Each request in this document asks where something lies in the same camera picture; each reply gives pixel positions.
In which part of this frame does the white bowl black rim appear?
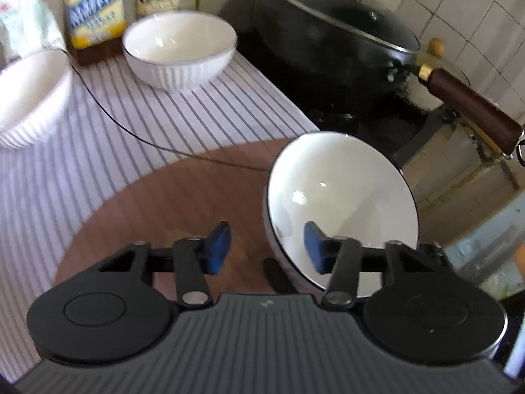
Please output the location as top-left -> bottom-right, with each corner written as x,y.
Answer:
262,132 -> 419,298

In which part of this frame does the brown wooden wok handle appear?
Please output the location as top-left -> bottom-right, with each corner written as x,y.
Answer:
411,64 -> 524,156

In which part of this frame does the white green seasoning bag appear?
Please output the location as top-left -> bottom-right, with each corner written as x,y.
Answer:
1,0 -> 66,64

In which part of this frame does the white ribbed bowl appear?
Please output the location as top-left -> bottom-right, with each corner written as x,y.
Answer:
1,49 -> 73,149
122,11 -> 238,92

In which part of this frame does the thin black cable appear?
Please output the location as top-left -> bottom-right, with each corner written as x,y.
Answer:
67,51 -> 272,172

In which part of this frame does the yellow label oil bottle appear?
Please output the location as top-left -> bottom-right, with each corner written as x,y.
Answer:
63,0 -> 126,67

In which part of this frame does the black wok with lid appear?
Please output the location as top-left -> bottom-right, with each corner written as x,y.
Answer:
221,0 -> 425,141

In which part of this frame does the striped table cloth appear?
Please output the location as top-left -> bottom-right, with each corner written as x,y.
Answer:
1,55 -> 314,381

